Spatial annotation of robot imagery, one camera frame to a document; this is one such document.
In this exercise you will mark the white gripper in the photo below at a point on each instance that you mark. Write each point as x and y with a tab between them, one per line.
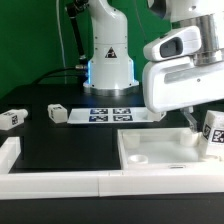
178	83

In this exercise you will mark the white square table top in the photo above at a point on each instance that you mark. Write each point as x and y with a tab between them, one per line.
161	148

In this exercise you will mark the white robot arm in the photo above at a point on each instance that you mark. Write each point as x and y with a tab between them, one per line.
111	71

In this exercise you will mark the white marker sheet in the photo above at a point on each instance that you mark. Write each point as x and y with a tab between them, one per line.
108	115

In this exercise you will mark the white U-shaped fence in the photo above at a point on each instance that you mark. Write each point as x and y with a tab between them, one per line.
205	178

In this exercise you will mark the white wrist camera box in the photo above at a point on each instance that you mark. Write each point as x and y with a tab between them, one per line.
176	43

